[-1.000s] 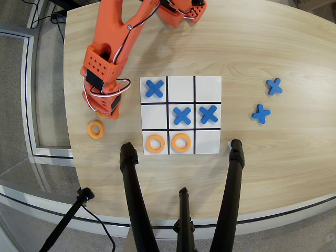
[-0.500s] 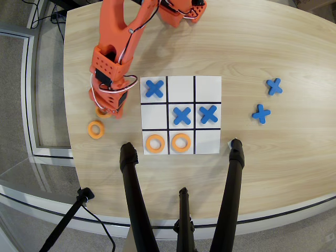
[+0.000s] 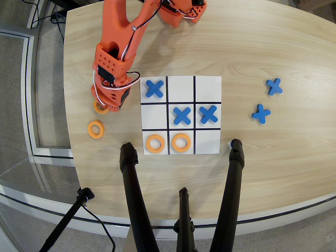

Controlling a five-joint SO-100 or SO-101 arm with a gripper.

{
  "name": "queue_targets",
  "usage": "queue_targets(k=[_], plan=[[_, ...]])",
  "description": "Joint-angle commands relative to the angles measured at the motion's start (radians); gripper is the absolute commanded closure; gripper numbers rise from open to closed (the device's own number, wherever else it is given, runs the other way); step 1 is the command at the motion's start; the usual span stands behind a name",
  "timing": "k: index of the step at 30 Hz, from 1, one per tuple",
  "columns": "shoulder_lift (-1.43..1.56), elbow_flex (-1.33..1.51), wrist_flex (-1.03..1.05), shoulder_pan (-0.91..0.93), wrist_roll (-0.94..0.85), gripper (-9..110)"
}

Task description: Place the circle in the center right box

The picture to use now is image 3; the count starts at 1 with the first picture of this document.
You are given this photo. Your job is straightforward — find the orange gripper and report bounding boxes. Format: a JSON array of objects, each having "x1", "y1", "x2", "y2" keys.
[{"x1": 90, "y1": 70, "x2": 132, "y2": 113}]

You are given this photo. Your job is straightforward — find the orange foam ring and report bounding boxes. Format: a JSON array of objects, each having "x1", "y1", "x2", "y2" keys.
[
  {"x1": 93, "y1": 99, "x2": 110, "y2": 115},
  {"x1": 145, "y1": 134, "x2": 166, "y2": 154},
  {"x1": 87, "y1": 120, "x2": 106, "y2": 139},
  {"x1": 171, "y1": 133, "x2": 192, "y2": 153}
]

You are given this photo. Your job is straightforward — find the blue foam cross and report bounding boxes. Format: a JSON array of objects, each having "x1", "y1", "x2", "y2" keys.
[
  {"x1": 145, "y1": 79, "x2": 165, "y2": 99},
  {"x1": 266, "y1": 78, "x2": 284, "y2": 96},
  {"x1": 251, "y1": 103, "x2": 271, "y2": 124},
  {"x1": 199, "y1": 105, "x2": 219, "y2": 125},
  {"x1": 173, "y1": 107, "x2": 192, "y2": 125}
]

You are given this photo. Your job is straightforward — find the white tic-tac-toe board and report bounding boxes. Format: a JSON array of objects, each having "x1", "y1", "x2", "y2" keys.
[{"x1": 140, "y1": 76, "x2": 223, "y2": 155}]

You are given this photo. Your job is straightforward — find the thin black stand pole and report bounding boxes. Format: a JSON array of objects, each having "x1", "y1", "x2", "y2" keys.
[{"x1": 38, "y1": 187, "x2": 96, "y2": 252}]

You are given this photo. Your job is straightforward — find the short black tripod leg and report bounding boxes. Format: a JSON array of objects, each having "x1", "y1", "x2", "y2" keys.
[{"x1": 172, "y1": 187, "x2": 197, "y2": 252}]

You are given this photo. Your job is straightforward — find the white partition frame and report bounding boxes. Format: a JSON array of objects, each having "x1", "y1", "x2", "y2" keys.
[{"x1": 0, "y1": 23, "x2": 76, "y2": 166}]

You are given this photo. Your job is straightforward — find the black floor cables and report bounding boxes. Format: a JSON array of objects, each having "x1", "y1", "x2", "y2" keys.
[{"x1": 26, "y1": 0, "x2": 66, "y2": 44}]

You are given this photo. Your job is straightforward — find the black cable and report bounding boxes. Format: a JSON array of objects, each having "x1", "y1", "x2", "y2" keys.
[{"x1": 80, "y1": 204, "x2": 117, "y2": 252}]

